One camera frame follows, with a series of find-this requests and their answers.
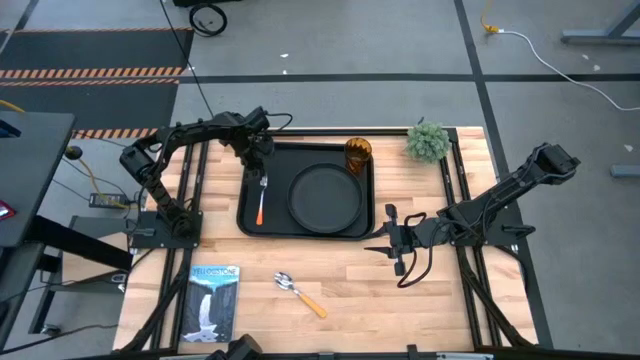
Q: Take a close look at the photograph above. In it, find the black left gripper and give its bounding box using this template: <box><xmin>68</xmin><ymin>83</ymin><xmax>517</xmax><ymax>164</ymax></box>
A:
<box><xmin>238</xmin><ymin>130</ymin><xmax>276</xmax><ymax>185</ymax></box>

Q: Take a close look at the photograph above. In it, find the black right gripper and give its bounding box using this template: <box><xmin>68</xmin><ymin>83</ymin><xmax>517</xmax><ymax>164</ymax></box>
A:
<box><xmin>363</xmin><ymin>203</ymin><xmax>427</xmax><ymax>277</ymax></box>

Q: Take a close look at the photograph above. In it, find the fork with orange handle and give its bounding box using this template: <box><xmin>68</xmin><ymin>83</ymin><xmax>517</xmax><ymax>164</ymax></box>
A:
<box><xmin>255</xmin><ymin>174</ymin><xmax>270</xmax><ymax>227</ymax></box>

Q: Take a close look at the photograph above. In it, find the dark grey round plate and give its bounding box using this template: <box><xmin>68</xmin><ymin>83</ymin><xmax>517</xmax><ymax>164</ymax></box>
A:
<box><xmin>286</xmin><ymin>162</ymin><xmax>365</xmax><ymax>235</ymax></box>

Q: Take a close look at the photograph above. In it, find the amber glass cup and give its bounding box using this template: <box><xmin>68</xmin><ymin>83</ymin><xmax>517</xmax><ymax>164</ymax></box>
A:
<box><xmin>343</xmin><ymin>137</ymin><xmax>374</xmax><ymax>176</ymax></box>

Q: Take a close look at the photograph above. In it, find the black plastic serving tray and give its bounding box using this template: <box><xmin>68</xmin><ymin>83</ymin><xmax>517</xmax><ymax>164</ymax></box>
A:
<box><xmin>236</xmin><ymin>141</ymin><xmax>376</xmax><ymax>241</ymax></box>

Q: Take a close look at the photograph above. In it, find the green plant in white pot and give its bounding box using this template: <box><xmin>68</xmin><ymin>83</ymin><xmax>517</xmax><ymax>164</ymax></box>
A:
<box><xmin>404</xmin><ymin>122</ymin><xmax>451</xmax><ymax>164</ymax></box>

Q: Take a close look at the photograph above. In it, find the Yellowstone waterfall book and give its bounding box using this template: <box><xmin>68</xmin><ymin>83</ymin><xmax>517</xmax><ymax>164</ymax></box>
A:
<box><xmin>178</xmin><ymin>264</ymin><xmax>241</xmax><ymax>344</ymax></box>

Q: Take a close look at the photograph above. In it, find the black power adapter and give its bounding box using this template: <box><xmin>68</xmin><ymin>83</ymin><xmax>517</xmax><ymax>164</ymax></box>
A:
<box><xmin>88</xmin><ymin>192</ymin><xmax>132</xmax><ymax>210</ymax></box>

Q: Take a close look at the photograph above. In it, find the black hazard-striped floor mat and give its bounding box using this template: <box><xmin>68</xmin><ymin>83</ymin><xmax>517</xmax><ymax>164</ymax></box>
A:
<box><xmin>0</xmin><ymin>78</ymin><xmax>180</xmax><ymax>141</ymax></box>
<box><xmin>0</xmin><ymin>27</ymin><xmax>195</xmax><ymax>80</ymax></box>

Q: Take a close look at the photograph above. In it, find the black side table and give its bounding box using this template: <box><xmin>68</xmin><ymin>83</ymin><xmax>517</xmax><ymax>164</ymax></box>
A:
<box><xmin>0</xmin><ymin>110</ymin><xmax>134</xmax><ymax>351</ymax></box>

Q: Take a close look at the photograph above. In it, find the grey metal foot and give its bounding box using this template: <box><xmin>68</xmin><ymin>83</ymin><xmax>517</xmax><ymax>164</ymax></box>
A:
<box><xmin>609</xmin><ymin>164</ymin><xmax>640</xmax><ymax>179</ymax></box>

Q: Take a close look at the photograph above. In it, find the grey metal table leg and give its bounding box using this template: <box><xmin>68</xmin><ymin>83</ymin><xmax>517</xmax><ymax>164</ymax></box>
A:
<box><xmin>559</xmin><ymin>0</ymin><xmax>640</xmax><ymax>47</ymax></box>

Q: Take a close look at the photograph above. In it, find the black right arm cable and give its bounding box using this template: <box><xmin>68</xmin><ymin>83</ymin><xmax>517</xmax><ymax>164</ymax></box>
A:
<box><xmin>397</xmin><ymin>212</ymin><xmax>437</xmax><ymax>290</ymax></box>

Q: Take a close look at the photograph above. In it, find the spoon with orange handle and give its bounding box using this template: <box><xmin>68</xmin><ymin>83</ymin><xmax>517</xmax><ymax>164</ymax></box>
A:
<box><xmin>273</xmin><ymin>271</ymin><xmax>329</xmax><ymax>320</ymax></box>

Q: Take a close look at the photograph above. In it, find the black metal table frame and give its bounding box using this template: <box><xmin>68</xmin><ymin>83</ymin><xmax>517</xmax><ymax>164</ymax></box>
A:
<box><xmin>114</xmin><ymin>127</ymin><xmax>556</xmax><ymax>360</ymax></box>

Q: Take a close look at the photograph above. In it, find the long black floor cable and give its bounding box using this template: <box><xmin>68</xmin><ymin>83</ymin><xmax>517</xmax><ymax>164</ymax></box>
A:
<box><xmin>158</xmin><ymin>0</ymin><xmax>215</xmax><ymax>119</ymax></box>

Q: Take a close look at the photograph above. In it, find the coiled black cable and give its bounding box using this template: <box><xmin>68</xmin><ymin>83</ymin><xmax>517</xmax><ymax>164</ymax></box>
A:
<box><xmin>188</xmin><ymin>3</ymin><xmax>229</xmax><ymax>38</ymax></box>

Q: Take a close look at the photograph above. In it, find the yellow cable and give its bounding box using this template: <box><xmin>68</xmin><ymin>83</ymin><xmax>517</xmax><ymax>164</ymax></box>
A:
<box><xmin>0</xmin><ymin>98</ymin><xmax>132</xmax><ymax>210</ymax></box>

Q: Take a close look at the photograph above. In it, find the black table-level camera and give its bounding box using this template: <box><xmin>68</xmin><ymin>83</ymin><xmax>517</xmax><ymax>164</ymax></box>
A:
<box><xmin>205</xmin><ymin>333</ymin><xmax>264</xmax><ymax>360</ymax></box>

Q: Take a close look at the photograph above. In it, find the yellow extension cord plug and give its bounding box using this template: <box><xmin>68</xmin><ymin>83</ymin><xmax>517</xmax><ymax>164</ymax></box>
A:
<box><xmin>479</xmin><ymin>0</ymin><xmax>501</xmax><ymax>35</ymax></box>

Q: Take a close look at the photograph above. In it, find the white floor cable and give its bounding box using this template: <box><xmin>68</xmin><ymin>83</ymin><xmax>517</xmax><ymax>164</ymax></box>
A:
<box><xmin>499</xmin><ymin>28</ymin><xmax>640</xmax><ymax>112</ymax></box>

